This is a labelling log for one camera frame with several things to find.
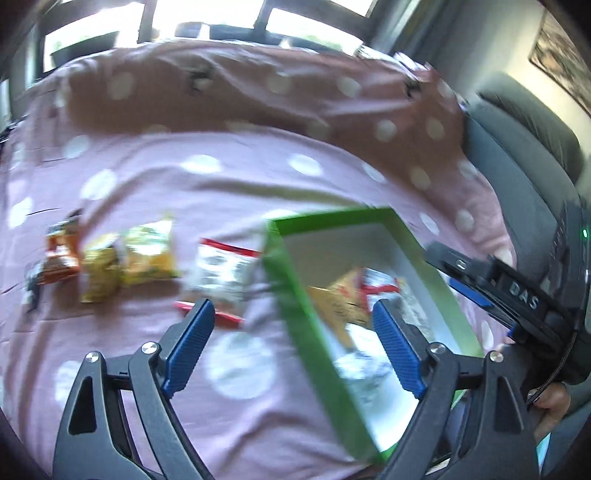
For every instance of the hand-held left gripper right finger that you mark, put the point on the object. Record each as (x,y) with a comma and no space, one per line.
(397,350)

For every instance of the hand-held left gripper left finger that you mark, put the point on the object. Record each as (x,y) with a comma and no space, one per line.
(189,346)

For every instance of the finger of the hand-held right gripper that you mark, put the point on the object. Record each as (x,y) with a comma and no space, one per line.
(468,290)
(511,332)

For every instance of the orange snack packet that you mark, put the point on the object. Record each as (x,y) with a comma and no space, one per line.
(337,304)

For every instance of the green cardboard box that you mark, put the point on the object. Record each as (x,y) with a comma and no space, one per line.
(314,332)

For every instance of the person's right hand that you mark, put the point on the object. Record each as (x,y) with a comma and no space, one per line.
(551,406)

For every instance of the white red-edged snack packet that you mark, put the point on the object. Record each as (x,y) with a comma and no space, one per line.
(228,318)
(217,272)
(383,281)

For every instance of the yellow-green snack packet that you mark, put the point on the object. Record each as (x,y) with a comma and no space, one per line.
(147,254)

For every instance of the yellow snack packet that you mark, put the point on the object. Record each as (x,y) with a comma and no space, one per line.
(101,267)

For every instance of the grey sofa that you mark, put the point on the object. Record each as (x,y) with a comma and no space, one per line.
(517,152)

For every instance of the red-orange snack packet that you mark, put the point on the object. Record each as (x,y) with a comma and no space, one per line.
(60,258)

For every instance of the pink polka dot blanket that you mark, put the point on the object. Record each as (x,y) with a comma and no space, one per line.
(231,138)

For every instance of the window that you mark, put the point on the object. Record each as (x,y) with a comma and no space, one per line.
(92,32)

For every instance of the framed wall picture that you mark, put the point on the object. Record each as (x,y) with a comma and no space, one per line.
(568,60)

